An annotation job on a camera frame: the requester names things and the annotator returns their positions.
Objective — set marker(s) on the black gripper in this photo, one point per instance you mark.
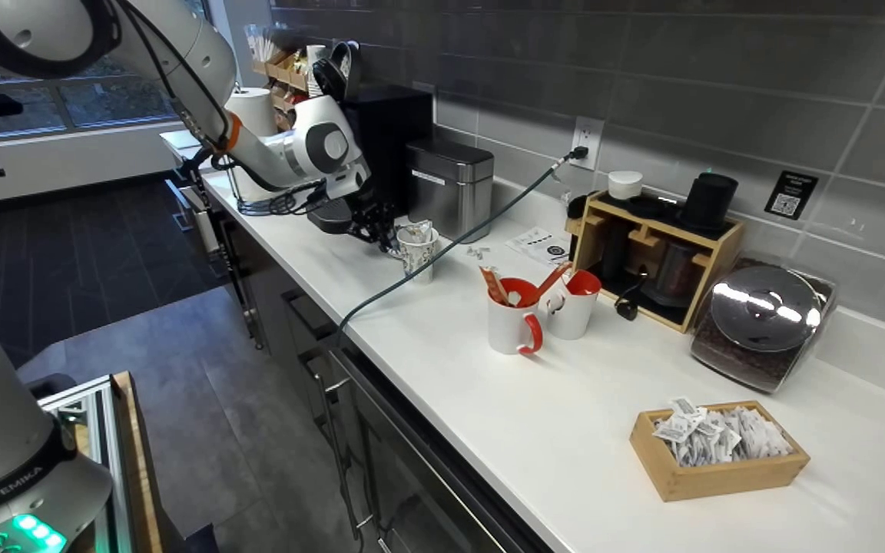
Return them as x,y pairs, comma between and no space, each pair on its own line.
374,215

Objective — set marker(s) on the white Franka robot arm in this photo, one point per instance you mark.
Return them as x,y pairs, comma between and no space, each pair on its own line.
168,41

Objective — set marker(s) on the silver K-cup recycle bin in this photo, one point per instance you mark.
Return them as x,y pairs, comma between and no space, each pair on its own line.
456,188

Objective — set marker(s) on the white printed packet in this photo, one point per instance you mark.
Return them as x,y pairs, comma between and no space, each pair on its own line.
539,243
480,254

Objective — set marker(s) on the black silver Keurig coffee machine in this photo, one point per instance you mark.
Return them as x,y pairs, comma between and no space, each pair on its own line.
397,132

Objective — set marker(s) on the orange stir stick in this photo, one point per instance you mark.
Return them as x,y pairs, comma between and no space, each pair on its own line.
553,276
494,284

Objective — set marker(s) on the wooden snack rack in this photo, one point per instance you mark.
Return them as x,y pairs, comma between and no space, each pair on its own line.
288,70

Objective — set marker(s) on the white mug red inside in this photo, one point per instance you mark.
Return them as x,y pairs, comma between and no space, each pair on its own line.
572,310

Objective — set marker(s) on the stainless dishwasher front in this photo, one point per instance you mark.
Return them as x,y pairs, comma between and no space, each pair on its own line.
413,470

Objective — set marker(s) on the small white cup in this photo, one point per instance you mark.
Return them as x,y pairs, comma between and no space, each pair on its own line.
624,186

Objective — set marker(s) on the wooden coffee pod organizer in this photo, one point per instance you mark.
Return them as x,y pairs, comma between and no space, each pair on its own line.
705,257

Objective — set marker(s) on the black container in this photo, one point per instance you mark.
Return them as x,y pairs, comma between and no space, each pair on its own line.
709,201

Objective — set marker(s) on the silver lidded appliance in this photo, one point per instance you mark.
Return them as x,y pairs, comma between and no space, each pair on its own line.
767,316

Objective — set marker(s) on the black QR code sign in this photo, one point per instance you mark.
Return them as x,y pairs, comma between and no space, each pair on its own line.
790,194

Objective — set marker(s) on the wooden box of packets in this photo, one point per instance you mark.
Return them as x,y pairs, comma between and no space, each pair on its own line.
730,476

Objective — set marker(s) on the white wall outlet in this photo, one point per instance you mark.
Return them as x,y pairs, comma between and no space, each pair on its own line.
590,130

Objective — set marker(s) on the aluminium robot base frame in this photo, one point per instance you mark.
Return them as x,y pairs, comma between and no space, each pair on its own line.
121,448

